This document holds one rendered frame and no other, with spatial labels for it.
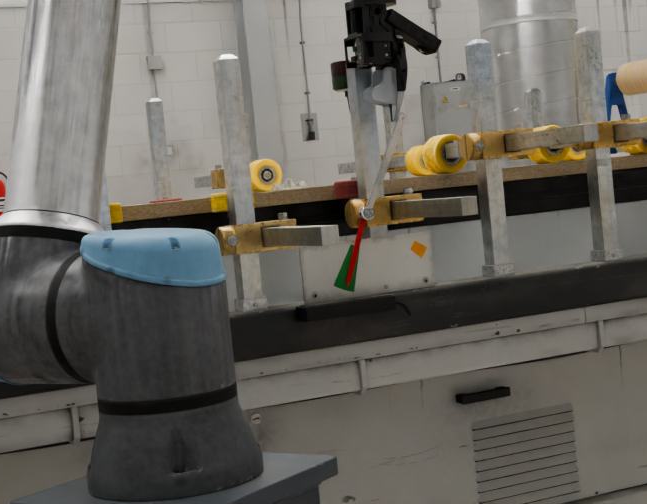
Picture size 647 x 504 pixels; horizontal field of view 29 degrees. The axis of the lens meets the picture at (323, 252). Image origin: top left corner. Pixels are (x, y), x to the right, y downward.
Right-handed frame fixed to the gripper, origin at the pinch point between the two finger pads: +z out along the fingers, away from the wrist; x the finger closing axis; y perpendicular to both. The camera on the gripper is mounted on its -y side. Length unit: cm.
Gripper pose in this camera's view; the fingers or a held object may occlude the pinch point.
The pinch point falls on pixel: (396, 113)
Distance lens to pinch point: 219.7
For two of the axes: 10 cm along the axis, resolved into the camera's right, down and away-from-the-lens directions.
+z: 0.9, 9.9, 0.5
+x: 4.1, 0.1, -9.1
